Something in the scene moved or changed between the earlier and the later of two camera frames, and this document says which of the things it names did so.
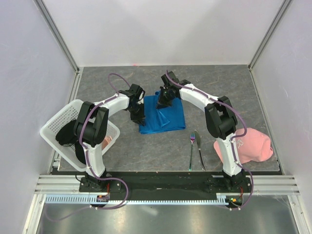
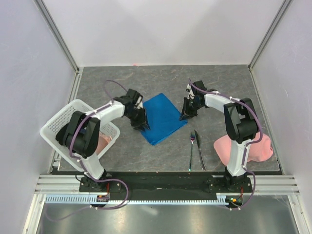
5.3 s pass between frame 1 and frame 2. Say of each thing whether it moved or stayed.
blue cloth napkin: moved
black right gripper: moved
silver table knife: stayed
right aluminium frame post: stayed
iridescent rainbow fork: stayed
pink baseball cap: stayed
